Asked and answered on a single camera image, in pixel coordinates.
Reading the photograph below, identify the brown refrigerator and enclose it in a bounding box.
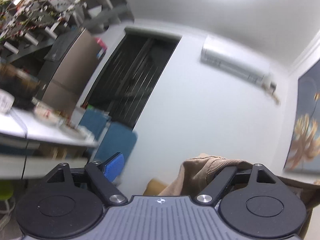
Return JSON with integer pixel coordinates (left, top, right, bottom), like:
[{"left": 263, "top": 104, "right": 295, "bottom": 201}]
[{"left": 36, "top": 28, "right": 105, "bottom": 115}]

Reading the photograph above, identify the dark window with bars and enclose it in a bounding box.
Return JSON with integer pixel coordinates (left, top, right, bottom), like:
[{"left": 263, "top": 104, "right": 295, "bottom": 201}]
[{"left": 85, "top": 31, "right": 180, "bottom": 128}]

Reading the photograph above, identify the mustard yellow headboard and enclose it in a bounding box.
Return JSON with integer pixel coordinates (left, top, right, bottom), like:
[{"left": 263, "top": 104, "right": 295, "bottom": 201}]
[{"left": 143, "top": 178, "right": 168, "bottom": 196}]

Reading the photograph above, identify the flower branch decoration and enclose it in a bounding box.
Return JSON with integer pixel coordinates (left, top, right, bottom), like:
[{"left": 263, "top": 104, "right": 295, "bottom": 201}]
[{"left": 1, "top": 0, "right": 86, "bottom": 41}]

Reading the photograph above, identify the tan garment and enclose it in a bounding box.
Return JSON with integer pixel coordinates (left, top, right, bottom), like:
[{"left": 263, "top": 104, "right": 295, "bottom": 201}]
[{"left": 160, "top": 154, "right": 319, "bottom": 239}]

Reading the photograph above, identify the framed wall picture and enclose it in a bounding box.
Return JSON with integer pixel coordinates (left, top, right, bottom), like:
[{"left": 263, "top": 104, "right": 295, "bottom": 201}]
[{"left": 284, "top": 62, "right": 319, "bottom": 173}]

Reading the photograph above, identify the blue covered chair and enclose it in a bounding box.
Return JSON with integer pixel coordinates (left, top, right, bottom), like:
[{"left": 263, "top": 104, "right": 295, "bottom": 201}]
[
  {"left": 93, "top": 122, "right": 137, "bottom": 166},
  {"left": 79, "top": 109, "right": 111, "bottom": 143}
]

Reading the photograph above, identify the green stool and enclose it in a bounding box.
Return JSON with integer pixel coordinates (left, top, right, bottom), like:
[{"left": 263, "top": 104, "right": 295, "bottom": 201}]
[{"left": 1, "top": 180, "right": 15, "bottom": 215}]

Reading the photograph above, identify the white air conditioner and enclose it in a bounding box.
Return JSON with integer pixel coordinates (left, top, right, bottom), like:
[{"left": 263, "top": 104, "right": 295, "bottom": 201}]
[{"left": 201, "top": 36, "right": 277, "bottom": 93}]

